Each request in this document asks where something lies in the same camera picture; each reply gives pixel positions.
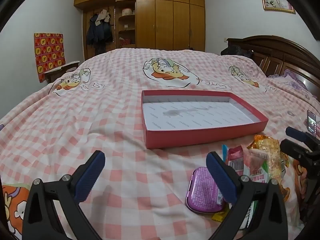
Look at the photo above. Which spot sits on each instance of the orange rice cracker packet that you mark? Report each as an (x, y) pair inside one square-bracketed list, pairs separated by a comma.
[(271, 147)]

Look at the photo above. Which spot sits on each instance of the green white snack packet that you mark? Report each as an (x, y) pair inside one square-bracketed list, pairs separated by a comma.
[(250, 212)]

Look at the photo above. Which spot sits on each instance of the pink checked printed blanket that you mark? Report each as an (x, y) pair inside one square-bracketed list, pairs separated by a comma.
[(100, 110)]

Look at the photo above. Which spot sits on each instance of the dark hanging coats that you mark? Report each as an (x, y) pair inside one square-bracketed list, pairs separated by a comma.
[(98, 33)]

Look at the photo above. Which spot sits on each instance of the dark wooden side table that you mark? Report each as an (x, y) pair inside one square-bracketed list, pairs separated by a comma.
[(60, 68)]

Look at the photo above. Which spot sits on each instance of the dark bag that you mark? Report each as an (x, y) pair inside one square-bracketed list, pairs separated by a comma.
[(235, 50)]

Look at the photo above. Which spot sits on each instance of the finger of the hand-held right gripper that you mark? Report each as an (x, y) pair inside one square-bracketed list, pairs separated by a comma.
[(292, 148), (296, 133)]

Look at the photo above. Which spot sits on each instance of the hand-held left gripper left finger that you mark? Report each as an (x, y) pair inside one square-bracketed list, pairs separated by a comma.
[(88, 180)]

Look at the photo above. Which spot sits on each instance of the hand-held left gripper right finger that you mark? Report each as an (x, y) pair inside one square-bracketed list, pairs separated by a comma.
[(221, 177)]

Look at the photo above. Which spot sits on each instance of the shallow red cardboard box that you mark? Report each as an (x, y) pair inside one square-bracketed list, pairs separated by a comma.
[(195, 115)]

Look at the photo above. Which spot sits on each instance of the black smartphone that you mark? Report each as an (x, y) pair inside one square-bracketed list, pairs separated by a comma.
[(311, 121)]

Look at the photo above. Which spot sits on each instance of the red shelf basket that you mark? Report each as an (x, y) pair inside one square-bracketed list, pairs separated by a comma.
[(125, 42)]

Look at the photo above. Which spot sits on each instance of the round pale storage box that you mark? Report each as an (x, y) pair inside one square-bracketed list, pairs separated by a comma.
[(126, 12)]

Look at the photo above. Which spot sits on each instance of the wooden wardrobe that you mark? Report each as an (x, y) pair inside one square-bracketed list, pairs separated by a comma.
[(162, 25)]

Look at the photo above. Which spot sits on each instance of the purple oval tin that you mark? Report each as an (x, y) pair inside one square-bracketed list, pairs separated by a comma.
[(200, 192)]

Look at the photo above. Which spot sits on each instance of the beige hanging scarf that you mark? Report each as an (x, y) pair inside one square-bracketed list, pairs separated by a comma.
[(103, 15)]

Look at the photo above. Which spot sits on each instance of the dark wooden headboard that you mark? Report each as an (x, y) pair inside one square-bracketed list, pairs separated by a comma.
[(275, 52)]

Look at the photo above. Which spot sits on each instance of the red yellow patterned wall cloth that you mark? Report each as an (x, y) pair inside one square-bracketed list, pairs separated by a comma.
[(49, 55)]

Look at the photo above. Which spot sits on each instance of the small yellow snack packet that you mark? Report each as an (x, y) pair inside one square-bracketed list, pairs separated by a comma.
[(220, 216)]

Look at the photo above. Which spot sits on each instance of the blue edged clear candy packet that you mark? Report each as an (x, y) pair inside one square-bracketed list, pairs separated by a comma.
[(225, 153)]

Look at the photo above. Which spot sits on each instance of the pink red snack packet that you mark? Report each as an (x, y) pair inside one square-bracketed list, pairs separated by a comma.
[(235, 158)]

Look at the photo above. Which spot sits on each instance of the pink white sausage packet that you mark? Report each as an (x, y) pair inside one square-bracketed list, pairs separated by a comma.
[(257, 166)]

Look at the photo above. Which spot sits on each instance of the purple frilled pillow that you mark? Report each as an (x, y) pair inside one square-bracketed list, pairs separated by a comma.
[(295, 80)]

